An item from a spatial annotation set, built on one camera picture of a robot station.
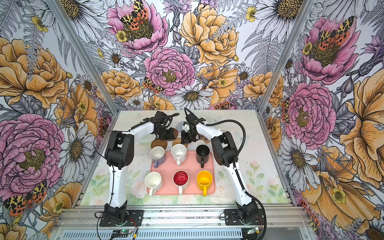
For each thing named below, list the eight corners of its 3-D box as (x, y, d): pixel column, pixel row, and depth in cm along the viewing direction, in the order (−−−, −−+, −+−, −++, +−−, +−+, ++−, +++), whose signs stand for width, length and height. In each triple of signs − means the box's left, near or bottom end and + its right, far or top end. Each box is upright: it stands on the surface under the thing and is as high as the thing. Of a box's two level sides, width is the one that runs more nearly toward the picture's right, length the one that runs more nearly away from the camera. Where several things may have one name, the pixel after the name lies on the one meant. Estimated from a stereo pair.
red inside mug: (172, 195, 81) (171, 191, 76) (174, 175, 89) (173, 170, 83) (188, 195, 82) (187, 191, 76) (188, 175, 89) (188, 170, 83)
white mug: (146, 198, 81) (141, 192, 74) (150, 178, 88) (146, 171, 81) (161, 198, 81) (158, 192, 74) (164, 178, 88) (161, 171, 81)
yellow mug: (196, 197, 82) (196, 192, 75) (196, 177, 89) (196, 170, 82) (211, 198, 82) (213, 192, 75) (210, 177, 89) (211, 170, 82)
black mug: (196, 169, 92) (196, 162, 85) (196, 152, 100) (196, 144, 92) (209, 169, 92) (210, 162, 85) (208, 152, 100) (209, 144, 92)
